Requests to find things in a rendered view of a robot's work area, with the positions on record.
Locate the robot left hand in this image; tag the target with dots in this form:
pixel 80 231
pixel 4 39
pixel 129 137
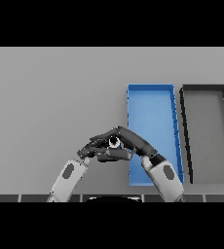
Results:
pixel 88 149

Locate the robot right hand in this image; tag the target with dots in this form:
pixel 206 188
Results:
pixel 133 139

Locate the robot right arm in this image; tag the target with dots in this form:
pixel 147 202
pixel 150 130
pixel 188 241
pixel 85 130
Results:
pixel 166 180

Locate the blue bin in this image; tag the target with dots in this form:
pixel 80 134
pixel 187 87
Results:
pixel 151 110

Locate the dark grey bin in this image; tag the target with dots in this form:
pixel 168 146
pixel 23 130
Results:
pixel 208 136

